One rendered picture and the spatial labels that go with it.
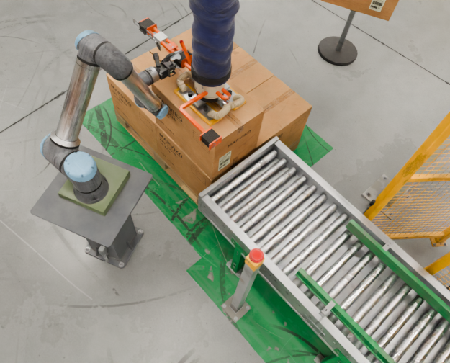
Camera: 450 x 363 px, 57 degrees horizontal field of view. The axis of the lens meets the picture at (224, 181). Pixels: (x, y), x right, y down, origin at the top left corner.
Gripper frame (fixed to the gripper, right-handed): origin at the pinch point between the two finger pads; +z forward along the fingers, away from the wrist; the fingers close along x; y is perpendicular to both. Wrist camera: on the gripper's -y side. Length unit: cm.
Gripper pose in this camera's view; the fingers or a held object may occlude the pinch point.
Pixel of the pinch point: (180, 55)
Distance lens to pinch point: 258.9
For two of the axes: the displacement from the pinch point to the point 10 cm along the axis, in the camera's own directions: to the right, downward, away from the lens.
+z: 7.4, -5.6, 3.7
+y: 6.7, 6.7, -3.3
